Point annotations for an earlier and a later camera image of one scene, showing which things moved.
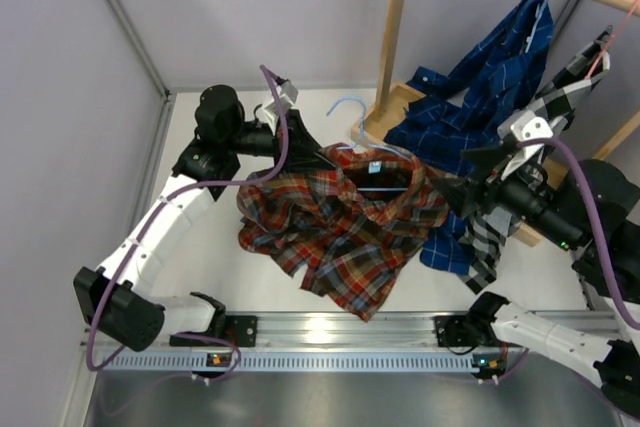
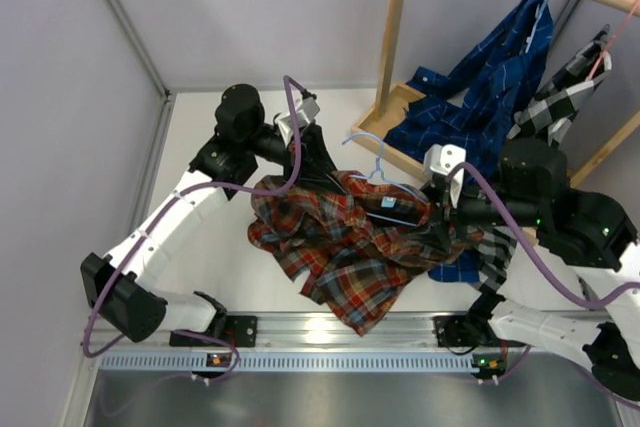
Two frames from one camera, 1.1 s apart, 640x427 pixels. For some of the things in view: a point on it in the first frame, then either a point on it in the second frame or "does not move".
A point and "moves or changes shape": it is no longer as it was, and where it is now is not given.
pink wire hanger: x=611 y=40 does not move
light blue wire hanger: x=363 y=141 → x=378 y=170
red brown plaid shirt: x=349 y=225 moves or changes shape
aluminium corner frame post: x=125 y=20 does not move
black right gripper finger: x=462 y=193 → x=436 y=231
